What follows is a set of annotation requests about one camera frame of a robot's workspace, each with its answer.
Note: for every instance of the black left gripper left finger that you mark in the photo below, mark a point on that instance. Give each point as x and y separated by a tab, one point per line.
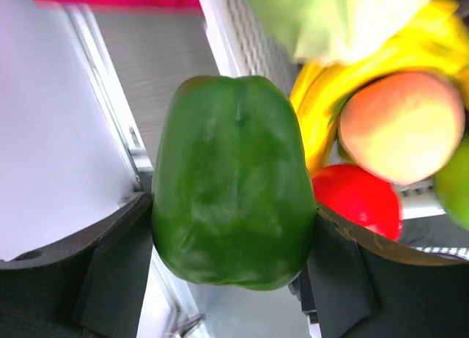
89	284

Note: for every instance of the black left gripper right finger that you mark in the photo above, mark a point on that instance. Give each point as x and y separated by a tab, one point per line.
365	285

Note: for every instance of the green watermelon ball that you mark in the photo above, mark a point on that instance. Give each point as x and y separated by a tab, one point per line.
451	185

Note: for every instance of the green bell pepper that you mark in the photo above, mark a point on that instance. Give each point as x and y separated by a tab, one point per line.
233	202

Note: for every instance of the pale green cabbage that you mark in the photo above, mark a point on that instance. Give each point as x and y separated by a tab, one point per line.
334	31

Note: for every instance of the red tomato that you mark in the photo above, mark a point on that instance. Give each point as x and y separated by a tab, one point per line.
360	197

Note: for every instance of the lower peach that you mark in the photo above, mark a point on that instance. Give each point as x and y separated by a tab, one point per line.
404	127

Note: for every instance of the yellow banana bunch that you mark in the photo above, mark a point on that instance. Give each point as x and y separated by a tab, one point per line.
435	39

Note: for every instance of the white plastic basket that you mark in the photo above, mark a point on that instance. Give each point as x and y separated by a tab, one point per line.
241	47

